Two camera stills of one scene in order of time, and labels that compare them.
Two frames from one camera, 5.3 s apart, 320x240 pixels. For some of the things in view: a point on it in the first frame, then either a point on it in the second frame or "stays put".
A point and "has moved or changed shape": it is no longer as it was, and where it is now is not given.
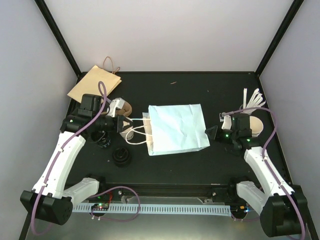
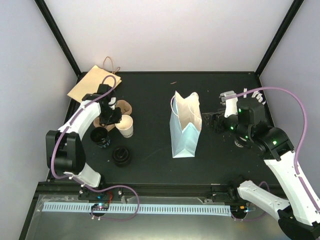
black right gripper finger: [211, 132] -> [207, 119]
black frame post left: [44, 9] stays put
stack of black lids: [121, 157] stays put
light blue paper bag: [174, 128] has moved or changed shape
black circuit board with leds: [100, 206] stays put
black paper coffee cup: [101, 138] stays put
